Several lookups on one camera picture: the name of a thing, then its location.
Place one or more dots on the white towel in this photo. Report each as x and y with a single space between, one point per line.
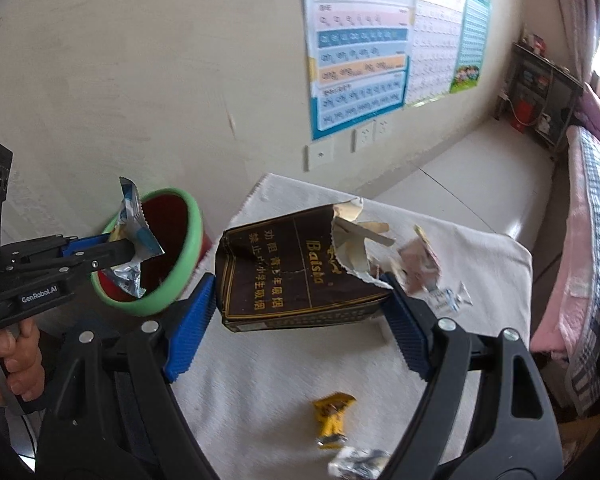
280 370

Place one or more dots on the person's left hand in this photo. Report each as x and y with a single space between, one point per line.
22 360

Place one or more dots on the white chart wall poster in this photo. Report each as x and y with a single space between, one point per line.
435 35

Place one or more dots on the red white small box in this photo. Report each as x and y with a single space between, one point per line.
535 44

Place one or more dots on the silver blue snack wrapper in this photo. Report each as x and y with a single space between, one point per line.
135 220

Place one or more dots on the small white wall socket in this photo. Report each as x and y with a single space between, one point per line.
320 154

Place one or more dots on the red bin with green rim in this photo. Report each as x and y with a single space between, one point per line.
180 240

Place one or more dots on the dark brown cigarette carton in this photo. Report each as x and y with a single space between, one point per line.
280 275

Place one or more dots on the green blue wall poster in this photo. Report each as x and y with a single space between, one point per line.
472 30

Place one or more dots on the small yellow candy wrapper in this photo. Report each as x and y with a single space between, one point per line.
332 415

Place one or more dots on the pinkish curtain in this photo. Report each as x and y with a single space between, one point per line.
575 10

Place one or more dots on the colourful letter wall poster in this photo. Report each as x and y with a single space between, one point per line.
360 45

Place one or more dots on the dark metal shelf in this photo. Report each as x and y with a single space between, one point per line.
560 95

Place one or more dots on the white blue small wrapper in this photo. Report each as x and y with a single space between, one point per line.
450 297

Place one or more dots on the red bucket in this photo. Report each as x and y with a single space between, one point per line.
524 116

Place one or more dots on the white black patterned packet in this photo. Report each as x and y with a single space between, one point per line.
357 462

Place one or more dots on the white small container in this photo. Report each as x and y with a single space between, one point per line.
545 124

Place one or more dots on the pink bed sheet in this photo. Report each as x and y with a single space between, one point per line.
562 260

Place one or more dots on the bed with plaid quilt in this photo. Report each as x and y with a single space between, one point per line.
597 200

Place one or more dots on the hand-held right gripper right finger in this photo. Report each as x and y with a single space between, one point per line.
410 332

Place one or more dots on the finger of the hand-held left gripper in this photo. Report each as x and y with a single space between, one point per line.
105 258
85 247

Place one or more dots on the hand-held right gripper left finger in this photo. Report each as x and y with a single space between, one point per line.
190 330

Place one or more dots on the pinkish paper wrapper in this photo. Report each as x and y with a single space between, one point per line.
420 260

